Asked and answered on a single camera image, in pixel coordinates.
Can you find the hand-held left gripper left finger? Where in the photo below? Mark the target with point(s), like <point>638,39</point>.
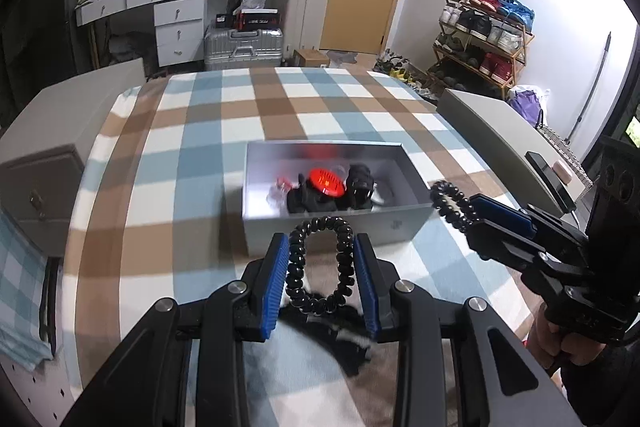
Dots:
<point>272,287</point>

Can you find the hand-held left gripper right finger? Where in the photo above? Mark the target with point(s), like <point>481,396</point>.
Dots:
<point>367,287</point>

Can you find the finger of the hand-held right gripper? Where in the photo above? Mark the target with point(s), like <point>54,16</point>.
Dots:
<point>500,209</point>
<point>505,244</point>

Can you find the silver cardboard box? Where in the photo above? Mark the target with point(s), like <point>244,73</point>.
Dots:
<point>400,222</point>

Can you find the small clear hair clip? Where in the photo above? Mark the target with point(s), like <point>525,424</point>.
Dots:
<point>276,198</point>

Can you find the small black claw clip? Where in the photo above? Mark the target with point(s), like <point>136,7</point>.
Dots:
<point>361,182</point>

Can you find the red round hair accessory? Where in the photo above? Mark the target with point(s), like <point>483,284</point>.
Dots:
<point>326,182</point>

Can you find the person's right forearm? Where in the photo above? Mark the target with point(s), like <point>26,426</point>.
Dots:
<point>605,382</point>

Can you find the person's right hand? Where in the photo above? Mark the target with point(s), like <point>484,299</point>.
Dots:
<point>547,337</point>

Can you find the black phone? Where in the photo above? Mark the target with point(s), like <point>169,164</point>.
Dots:
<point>550,187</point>

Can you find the white earbud case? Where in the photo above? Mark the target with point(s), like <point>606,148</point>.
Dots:
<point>561,171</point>

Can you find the wicker basket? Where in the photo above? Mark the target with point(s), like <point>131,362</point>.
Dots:
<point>565,147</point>

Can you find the purple bag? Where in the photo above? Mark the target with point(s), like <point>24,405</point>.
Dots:
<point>527,107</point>

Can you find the long grey pole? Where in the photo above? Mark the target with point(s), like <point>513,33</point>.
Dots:
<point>592,87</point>

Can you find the pile of shoes on floor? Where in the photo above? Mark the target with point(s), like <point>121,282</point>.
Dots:
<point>400,69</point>

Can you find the wooden shoe rack with shoes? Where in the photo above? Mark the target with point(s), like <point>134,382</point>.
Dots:
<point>480,22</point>

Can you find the brown cardboard box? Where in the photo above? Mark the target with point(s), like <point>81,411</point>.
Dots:
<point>310,58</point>

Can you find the silver suitcase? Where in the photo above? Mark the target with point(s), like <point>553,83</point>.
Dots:
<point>240,49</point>

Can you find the blue checkered side table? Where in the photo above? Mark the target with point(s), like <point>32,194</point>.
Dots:
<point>20,297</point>

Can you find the black and red box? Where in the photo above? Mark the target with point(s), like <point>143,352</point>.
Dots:
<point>257,20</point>

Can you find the grey cabinet with keyhole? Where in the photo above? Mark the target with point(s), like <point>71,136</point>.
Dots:
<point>45,147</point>

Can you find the small black box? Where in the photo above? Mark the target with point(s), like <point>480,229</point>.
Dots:
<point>225,21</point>

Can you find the white suitcase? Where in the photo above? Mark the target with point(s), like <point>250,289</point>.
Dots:
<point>302,12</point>

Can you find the white desk with drawers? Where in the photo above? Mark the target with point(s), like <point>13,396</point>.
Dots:
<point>175,17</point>

